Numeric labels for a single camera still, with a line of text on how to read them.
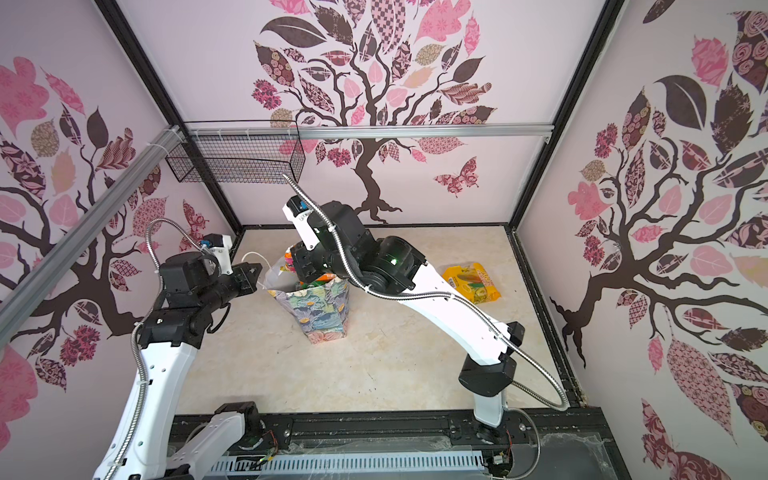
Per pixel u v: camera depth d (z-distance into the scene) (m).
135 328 0.47
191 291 0.50
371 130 0.94
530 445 0.72
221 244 0.62
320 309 0.77
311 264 0.50
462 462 0.70
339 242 0.40
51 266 0.54
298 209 0.47
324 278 0.52
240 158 1.22
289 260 0.58
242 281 0.62
